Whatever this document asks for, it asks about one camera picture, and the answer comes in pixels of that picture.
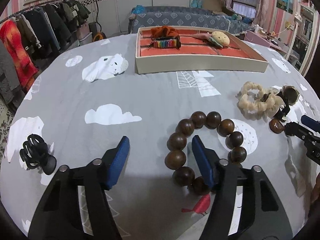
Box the metal clothes rack rail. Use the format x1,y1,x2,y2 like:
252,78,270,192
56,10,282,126
0,0,67,24

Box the dark hanging clothes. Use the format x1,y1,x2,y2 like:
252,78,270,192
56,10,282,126
12,0,91,61

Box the white framed standing mirror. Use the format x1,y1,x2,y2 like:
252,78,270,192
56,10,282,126
285,2,319,76

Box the cream fabric scrunchie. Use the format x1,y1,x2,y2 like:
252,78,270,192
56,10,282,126
238,81,279,118

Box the brown wooden bead bracelet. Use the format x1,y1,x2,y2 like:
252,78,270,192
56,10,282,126
164,110,249,196

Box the brown oval hair clip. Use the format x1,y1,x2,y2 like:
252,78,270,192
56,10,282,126
269,119,285,134

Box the bed with blue patterned cover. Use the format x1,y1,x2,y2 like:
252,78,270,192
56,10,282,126
128,5,254,36

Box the small black hair claw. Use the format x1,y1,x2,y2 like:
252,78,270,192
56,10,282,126
19,134,57,175

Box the plastic storage boxes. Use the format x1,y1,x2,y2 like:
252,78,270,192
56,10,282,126
76,24,93,46

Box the garment steamer on stand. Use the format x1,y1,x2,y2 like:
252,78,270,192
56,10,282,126
93,0,106,42

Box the burger plush hair clip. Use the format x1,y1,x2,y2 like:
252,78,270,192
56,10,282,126
192,31,230,48

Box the pink bedside desk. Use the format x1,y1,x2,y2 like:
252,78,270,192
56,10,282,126
244,31,287,54

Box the person's hand at right edge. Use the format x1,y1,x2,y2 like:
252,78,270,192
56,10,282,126
311,173,320,204

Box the colourful flower black hair claw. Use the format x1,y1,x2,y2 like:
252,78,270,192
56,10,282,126
149,36,181,49

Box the beige tray with red lining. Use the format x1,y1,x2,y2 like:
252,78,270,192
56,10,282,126
135,26,268,74

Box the grey coat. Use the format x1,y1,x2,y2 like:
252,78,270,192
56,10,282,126
0,42,25,108

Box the orange fabric scrunchie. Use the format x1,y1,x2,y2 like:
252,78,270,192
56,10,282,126
151,25,179,39

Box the red orange coat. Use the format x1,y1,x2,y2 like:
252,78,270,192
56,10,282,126
1,20,38,92

